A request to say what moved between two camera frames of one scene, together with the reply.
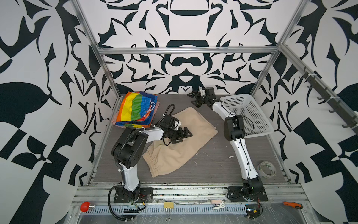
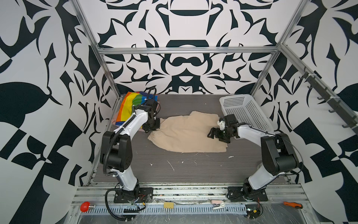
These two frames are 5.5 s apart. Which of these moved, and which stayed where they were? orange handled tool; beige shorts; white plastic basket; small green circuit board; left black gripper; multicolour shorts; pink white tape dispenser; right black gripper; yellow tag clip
Moved: left black gripper; beige shorts; right black gripper
Stayed: multicolour shorts; white plastic basket; pink white tape dispenser; small green circuit board; orange handled tool; yellow tag clip
